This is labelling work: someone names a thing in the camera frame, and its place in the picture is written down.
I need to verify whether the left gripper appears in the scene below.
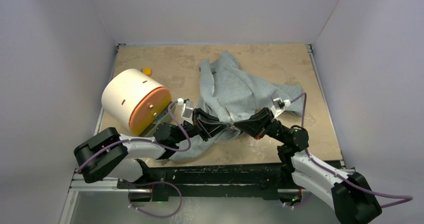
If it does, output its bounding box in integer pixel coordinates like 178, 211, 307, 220
172, 109, 231, 144

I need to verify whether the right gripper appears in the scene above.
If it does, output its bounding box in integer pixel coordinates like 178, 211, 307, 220
233, 107, 288, 143

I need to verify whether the grey zip jacket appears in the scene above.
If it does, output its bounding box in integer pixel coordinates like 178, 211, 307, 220
168, 51, 303, 162

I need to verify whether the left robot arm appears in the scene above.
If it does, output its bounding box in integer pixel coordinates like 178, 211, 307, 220
73, 107, 231, 188

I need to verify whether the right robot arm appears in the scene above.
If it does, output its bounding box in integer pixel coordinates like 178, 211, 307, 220
234, 108, 382, 223

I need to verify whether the white and orange cylinder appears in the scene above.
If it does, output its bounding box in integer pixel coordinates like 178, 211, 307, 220
101, 69, 172, 136

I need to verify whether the small yellow object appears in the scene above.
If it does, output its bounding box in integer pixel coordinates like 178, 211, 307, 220
142, 68, 153, 76

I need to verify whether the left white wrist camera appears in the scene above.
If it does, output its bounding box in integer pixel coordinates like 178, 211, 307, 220
177, 98, 195, 123

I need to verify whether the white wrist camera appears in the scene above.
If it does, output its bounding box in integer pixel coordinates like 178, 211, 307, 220
177, 98, 195, 123
271, 96, 291, 119

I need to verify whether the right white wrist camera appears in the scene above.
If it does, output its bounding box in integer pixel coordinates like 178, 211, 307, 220
271, 96, 291, 119

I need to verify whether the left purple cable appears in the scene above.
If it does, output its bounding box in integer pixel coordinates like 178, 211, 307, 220
75, 99, 192, 175

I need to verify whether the grey metal bracket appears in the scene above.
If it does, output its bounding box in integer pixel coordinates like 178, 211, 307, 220
139, 102, 172, 137

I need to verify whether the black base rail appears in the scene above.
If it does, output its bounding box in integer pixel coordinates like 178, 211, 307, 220
69, 161, 342, 203

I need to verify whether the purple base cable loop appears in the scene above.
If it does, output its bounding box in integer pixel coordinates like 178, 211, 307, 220
128, 181, 183, 218

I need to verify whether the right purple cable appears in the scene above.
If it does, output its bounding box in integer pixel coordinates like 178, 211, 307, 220
288, 92, 414, 210

